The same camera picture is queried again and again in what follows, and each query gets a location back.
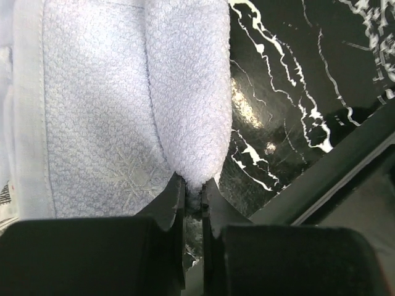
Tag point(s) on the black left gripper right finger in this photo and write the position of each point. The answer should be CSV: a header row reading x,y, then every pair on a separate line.
x,y
243,258

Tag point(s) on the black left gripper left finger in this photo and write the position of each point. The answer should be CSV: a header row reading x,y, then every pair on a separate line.
x,y
134,255

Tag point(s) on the white terry towel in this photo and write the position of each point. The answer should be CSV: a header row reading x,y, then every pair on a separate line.
x,y
103,101

